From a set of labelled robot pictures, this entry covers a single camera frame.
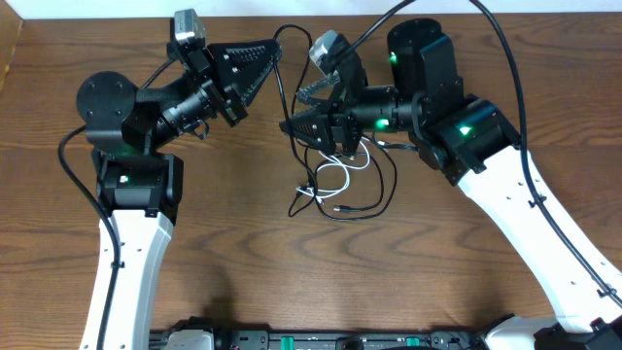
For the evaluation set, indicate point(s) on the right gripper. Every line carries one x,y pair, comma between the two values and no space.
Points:
327,119

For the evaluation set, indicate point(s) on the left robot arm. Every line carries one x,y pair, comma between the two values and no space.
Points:
139,189

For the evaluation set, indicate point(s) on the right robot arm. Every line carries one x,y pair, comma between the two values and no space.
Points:
470,141

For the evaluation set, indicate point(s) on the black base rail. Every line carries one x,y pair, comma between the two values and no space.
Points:
340,340

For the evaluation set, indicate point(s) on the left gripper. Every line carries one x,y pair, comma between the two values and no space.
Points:
233,65

